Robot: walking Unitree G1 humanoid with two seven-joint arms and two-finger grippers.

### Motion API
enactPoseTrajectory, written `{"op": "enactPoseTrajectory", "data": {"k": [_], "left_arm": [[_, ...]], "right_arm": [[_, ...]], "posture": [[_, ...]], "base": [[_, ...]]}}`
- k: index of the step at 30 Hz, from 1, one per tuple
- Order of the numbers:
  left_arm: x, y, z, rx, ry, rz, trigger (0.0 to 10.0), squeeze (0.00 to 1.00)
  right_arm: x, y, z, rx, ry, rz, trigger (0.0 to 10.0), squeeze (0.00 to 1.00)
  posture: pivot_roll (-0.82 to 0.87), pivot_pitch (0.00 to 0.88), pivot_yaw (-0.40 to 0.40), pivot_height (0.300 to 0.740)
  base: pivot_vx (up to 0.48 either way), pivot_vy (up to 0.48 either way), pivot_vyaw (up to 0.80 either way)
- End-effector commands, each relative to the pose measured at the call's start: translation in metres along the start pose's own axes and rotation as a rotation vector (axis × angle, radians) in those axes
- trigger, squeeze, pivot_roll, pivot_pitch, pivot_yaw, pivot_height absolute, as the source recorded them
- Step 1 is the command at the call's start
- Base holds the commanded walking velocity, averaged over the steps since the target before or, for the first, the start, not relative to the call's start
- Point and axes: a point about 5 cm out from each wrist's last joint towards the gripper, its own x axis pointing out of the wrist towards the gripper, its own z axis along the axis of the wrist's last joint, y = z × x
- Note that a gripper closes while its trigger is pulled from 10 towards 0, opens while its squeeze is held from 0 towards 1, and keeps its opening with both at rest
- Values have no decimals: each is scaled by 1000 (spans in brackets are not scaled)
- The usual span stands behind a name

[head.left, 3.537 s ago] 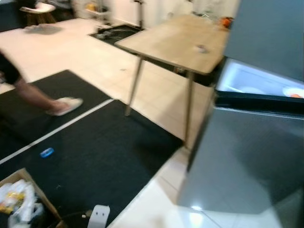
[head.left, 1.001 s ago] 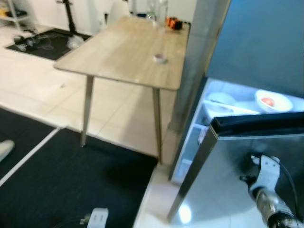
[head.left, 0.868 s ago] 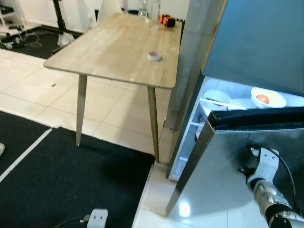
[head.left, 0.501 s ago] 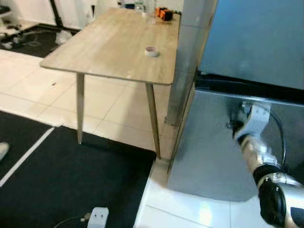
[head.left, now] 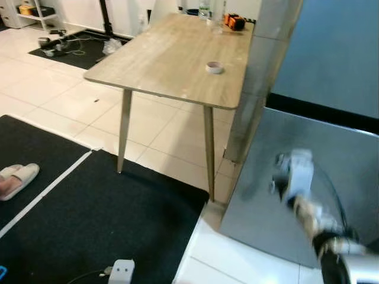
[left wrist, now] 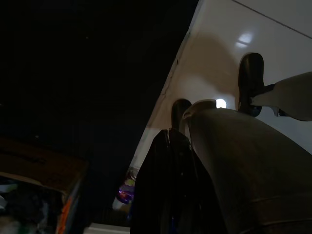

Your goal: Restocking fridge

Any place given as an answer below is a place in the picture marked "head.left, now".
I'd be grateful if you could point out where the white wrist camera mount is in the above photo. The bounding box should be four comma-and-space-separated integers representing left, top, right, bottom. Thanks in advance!
284, 148, 314, 203
108, 259, 136, 284

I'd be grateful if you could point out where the green label plastic bottle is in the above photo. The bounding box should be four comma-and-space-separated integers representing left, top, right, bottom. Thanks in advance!
198, 0, 213, 20

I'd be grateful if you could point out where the grey fridge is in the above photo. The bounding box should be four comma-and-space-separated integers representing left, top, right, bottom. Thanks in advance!
219, 0, 379, 270

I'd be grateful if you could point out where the white chair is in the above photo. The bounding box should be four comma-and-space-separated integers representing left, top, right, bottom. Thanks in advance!
149, 0, 178, 18

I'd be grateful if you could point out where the white tape roll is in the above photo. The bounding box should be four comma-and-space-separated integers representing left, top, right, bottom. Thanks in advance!
205, 61, 224, 75

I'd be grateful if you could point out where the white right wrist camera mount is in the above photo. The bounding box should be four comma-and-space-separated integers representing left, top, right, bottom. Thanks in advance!
284, 148, 314, 203

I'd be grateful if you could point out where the white shelf rack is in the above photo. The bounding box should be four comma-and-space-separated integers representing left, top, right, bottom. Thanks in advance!
0, 0, 60, 30

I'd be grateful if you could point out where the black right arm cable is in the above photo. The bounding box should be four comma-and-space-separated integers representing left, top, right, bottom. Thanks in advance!
311, 157, 356, 243

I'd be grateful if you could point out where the black carpet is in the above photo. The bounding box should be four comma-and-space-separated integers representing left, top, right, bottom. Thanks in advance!
0, 115, 209, 284

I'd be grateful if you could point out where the orange black tool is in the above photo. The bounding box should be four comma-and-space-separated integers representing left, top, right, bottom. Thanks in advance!
224, 14, 246, 31

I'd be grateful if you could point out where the white slipper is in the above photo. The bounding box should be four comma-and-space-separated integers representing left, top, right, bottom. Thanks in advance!
0, 163, 40, 202

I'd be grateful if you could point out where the clear plastic bag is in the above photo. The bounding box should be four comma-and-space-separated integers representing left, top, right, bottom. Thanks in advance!
102, 38, 122, 55

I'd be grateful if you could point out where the grey wheeled roller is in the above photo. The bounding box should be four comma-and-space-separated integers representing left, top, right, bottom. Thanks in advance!
37, 35, 66, 57

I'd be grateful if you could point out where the tall clear plastic bottle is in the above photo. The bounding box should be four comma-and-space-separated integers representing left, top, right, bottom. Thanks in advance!
211, 0, 227, 33

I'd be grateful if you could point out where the black floor mat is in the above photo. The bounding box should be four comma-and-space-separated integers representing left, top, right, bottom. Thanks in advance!
28, 30, 128, 70

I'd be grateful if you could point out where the black metal rack stand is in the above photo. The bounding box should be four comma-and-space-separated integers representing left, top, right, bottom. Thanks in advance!
98, 0, 131, 42

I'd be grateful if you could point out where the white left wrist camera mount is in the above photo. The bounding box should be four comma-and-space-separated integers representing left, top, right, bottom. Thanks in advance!
108, 259, 136, 284

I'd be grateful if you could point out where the white floor tape strip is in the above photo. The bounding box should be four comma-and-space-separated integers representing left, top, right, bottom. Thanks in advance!
0, 149, 94, 237

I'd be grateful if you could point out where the black case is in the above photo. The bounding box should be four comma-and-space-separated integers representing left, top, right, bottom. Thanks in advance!
36, 6, 57, 17

